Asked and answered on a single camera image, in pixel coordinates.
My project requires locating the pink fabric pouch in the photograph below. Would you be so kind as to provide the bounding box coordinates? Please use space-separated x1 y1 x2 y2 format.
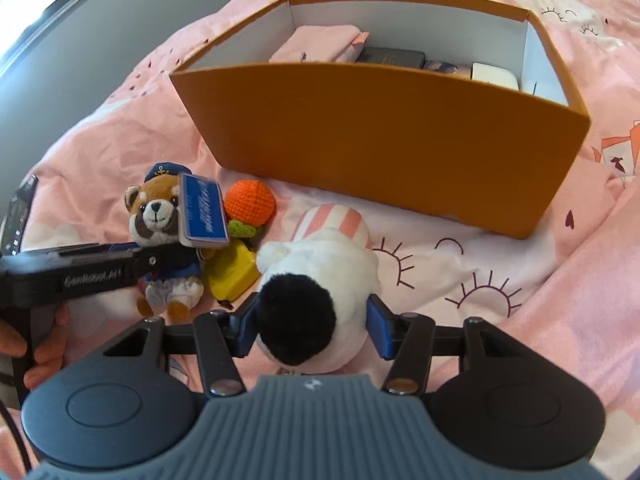
269 25 369 63

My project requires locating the orange crochet carrot toy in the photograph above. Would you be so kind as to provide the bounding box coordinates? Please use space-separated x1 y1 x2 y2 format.
224 180 277 238

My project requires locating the yellow plastic container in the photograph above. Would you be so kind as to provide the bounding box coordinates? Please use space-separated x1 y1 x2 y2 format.
203 238 260 302

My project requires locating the person's left hand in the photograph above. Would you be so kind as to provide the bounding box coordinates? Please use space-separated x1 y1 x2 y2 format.
1 304 68 390

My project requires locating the pink patterned bed duvet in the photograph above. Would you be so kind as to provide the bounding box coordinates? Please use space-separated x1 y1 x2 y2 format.
24 0 639 479

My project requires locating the white rectangular box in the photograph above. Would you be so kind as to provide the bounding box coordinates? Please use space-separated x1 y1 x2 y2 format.
471 62 520 91

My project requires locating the orange cardboard box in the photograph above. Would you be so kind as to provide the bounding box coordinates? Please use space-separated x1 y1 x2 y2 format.
170 0 590 238

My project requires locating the white black plush toy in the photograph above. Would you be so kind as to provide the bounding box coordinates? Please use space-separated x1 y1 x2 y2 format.
256 204 381 375

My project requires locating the dark grey gift box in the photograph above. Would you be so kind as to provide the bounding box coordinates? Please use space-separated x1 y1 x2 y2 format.
356 47 426 70

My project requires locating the illustrated warrior card box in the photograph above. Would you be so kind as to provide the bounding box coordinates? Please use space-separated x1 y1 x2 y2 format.
423 60 473 79

